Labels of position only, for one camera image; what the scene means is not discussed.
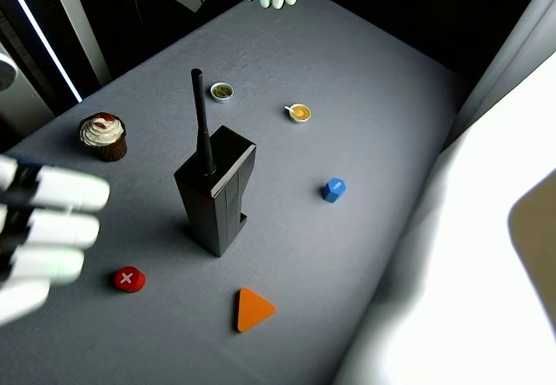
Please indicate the red round cross block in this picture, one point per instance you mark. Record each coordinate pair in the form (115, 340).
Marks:
(129, 280)

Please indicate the grey table cloth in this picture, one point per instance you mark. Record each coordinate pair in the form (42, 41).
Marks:
(304, 250)

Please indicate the white frame post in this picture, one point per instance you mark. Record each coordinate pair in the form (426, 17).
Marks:
(80, 20)

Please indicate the white light strip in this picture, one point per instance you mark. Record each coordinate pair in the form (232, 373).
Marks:
(44, 33)

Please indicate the grey frame post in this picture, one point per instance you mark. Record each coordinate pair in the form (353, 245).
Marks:
(512, 55)

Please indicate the blue hexagonal block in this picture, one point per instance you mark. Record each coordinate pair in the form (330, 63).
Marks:
(334, 190)

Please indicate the orange triangle block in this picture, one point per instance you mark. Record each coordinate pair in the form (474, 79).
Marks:
(252, 311)

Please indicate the black walkie-talkie with antenna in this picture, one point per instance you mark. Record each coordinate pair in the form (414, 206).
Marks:
(217, 194)

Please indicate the small bowl orange soup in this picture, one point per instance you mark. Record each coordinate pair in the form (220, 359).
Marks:
(300, 113)

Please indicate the toy cupcake with cream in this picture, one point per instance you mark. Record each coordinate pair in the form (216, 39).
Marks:
(104, 137)

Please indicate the large white panel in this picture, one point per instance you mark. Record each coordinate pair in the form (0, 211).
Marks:
(456, 272)

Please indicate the small bowl green soup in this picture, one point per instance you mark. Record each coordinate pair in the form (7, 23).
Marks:
(222, 93)

